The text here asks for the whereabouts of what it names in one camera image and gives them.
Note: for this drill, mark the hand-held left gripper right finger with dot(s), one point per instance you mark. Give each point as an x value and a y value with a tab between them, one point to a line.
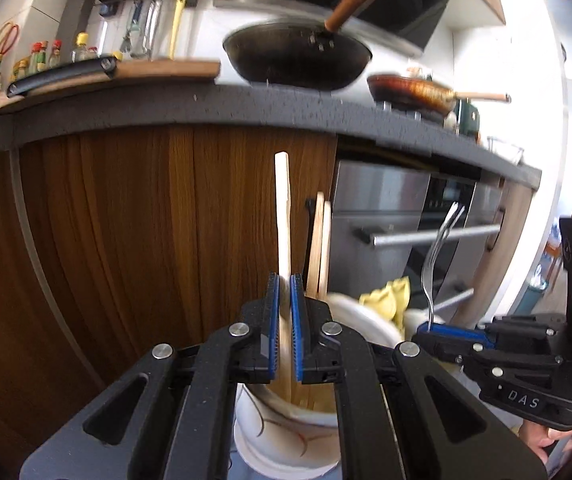
297	330

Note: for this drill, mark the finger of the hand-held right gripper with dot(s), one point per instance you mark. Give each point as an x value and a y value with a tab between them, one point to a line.
455	332
515	362

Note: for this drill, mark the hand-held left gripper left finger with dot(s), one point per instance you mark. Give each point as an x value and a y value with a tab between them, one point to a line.
273	330

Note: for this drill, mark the silver metal fork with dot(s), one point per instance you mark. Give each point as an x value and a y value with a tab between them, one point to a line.
428	280

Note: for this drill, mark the yellow cloth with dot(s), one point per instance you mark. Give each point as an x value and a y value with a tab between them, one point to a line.
388	300

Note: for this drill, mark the pile of wooden chopsticks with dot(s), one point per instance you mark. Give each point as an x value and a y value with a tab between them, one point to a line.
318	245

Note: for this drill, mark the long wooden chopstick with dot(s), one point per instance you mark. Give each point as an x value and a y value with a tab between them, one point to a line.
283	220

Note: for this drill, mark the white floral ceramic utensil holder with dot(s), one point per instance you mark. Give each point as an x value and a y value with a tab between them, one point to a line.
286	450

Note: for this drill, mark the person's right hand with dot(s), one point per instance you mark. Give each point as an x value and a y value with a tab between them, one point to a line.
535	440

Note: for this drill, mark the stainless steel built-in oven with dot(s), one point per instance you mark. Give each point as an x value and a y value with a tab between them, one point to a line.
390	200

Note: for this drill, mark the clear glass bowl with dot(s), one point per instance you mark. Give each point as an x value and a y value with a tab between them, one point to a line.
505	149

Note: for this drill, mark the green kitchen appliance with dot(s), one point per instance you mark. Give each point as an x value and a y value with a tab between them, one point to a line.
469	120

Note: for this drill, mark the grey kitchen countertop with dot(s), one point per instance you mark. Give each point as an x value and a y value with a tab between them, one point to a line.
216	105

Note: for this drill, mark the brown frying pan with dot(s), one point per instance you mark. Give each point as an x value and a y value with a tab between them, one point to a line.
410	91

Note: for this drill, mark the wooden cutting board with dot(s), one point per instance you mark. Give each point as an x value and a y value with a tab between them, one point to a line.
176	67

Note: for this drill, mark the yellow hanging spatula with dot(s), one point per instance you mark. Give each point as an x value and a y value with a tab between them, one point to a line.
176	25

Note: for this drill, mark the hanging metal utensil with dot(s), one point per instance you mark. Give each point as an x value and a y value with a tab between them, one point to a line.
152	25
133	30

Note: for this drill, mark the yellow-cap sauce bottle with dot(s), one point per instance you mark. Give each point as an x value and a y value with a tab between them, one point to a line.
81	49

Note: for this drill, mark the red-cap sauce bottle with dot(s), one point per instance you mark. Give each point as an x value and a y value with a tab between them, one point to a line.
40	58
55	55

